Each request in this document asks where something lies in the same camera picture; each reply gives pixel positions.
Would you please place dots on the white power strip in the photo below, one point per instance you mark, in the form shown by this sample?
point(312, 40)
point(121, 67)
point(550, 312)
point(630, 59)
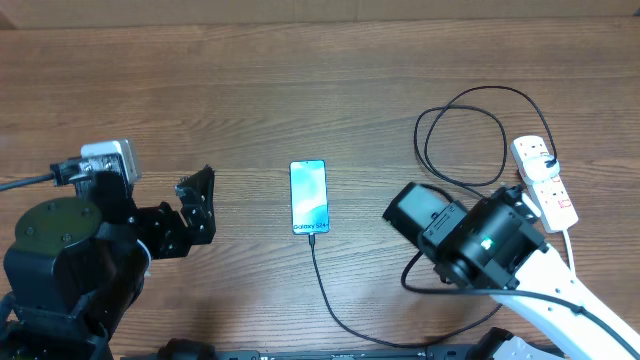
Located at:
point(544, 183)

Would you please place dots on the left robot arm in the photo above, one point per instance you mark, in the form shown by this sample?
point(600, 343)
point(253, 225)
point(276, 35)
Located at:
point(78, 263)

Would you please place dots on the cardboard backdrop panel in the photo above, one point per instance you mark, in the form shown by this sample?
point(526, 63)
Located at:
point(58, 14)

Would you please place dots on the blue Samsung Galaxy smartphone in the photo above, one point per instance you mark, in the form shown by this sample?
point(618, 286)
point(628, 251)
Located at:
point(309, 197)

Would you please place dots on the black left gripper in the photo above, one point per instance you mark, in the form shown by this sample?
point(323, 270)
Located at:
point(203, 213)

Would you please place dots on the white charger adapter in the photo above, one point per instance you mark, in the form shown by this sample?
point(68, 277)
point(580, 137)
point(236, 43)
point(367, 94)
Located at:
point(540, 168)

